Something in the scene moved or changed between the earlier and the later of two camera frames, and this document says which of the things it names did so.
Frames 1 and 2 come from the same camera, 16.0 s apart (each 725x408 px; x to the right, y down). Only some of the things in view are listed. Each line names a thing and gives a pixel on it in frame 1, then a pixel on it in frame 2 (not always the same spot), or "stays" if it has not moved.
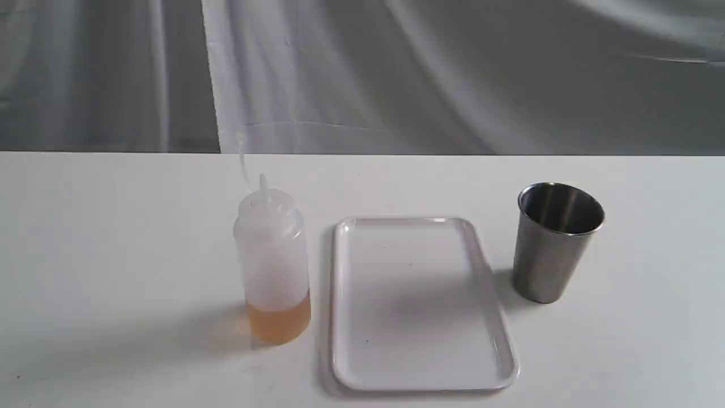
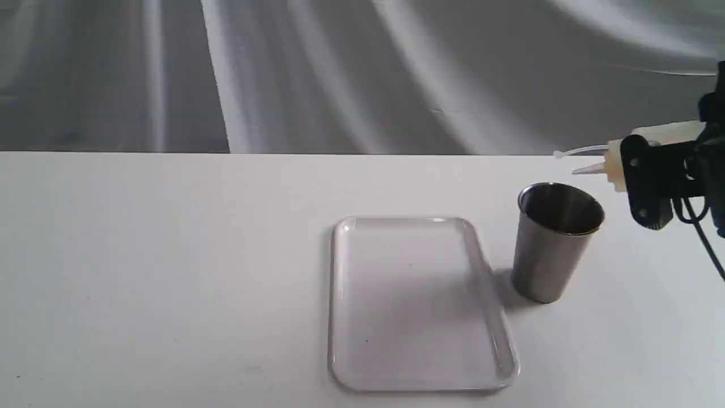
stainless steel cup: (555, 224) stays
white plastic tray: (414, 308) stays
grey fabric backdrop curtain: (541, 77) stays
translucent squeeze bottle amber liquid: (271, 253) to (612, 166)
